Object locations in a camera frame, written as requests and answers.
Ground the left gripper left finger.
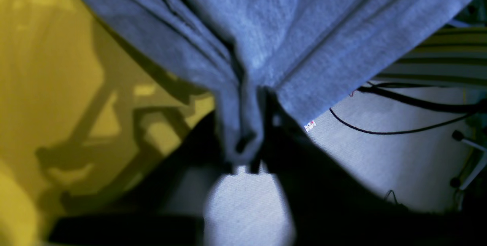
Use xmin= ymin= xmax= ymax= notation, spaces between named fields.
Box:
xmin=48 ymin=111 xmax=224 ymax=246

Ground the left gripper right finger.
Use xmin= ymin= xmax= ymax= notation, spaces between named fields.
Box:
xmin=249 ymin=88 xmax=486 ymax=246

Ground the grey t-shirt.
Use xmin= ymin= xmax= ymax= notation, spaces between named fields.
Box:
xmin=83 ymin=0 xmax=471 ymax=166

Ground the white red labelled box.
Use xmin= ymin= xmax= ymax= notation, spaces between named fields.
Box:
xmin=304 ymin=120 xmax=316 ymax=132

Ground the yellow table cloth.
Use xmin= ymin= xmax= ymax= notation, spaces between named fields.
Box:
xmin=0 ymin=0 xmax=214 ymax=246

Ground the black floor cable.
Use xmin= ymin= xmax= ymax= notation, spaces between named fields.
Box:
xmin=329 ymin=82 xmax=487 ymax=136

